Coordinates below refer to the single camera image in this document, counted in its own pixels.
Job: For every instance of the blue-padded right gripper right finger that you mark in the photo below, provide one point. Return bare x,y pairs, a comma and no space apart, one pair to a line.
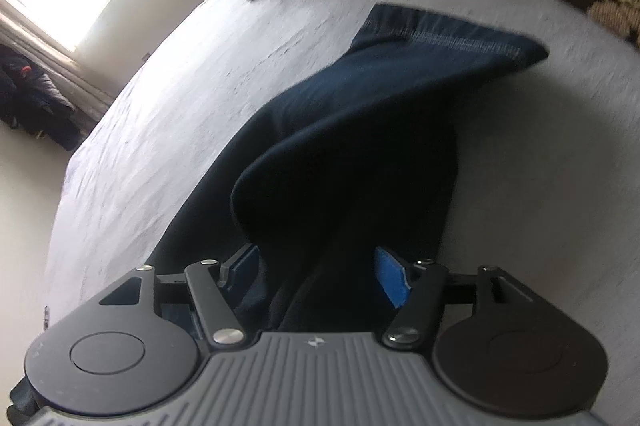
416,291

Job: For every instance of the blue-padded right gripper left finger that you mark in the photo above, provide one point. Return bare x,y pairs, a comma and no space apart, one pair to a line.
215,288

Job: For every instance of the dark blue jeans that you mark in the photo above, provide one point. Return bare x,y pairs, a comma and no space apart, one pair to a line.
361,155

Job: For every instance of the grey curtain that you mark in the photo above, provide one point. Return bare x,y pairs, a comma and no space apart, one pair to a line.
78,82

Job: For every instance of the dark jacket hanging on wall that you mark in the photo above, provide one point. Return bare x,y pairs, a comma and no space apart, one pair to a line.
31,101

